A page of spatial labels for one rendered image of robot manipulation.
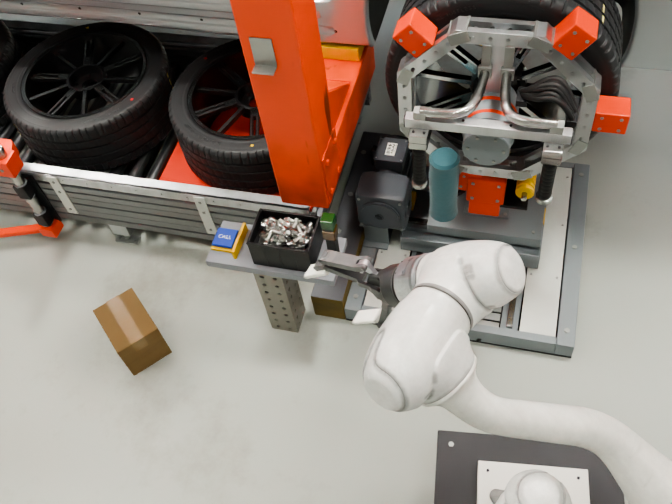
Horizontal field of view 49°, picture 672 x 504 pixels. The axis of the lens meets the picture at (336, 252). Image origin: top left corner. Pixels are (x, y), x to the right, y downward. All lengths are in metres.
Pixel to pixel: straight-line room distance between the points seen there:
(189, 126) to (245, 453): 1.17
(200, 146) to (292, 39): 0.89
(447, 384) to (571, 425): 0.24
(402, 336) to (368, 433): 1.55
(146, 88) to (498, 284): 2.14
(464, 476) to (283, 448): 0.67
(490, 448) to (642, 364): 0.75
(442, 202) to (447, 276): 1.23
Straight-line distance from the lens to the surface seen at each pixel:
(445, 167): 2.15
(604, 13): 2.16
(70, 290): 3.11
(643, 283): 2.89
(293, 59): 1.94
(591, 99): 2.09
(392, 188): 2.54
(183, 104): 2.85
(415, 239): 2.70
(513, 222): 2.69
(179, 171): 2.95
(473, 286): 1.05
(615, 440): 1.23
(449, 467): 2.16
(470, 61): 2.18
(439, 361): 0.99
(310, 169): 2.23
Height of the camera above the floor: 2.34
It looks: 54 degrees down
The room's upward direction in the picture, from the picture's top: 10 degrees counter-clockwise
